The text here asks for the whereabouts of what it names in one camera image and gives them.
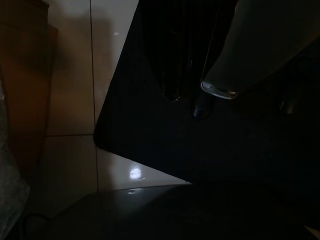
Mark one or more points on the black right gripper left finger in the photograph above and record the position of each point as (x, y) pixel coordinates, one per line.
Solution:
(172, 62)

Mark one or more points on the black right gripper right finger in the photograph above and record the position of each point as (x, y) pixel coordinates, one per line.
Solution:
(199, 100)

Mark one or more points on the robot grey right leg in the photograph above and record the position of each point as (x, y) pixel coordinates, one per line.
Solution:
(255, 37)

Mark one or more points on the brown cardboard box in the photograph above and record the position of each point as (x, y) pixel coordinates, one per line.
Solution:
(25, 75)

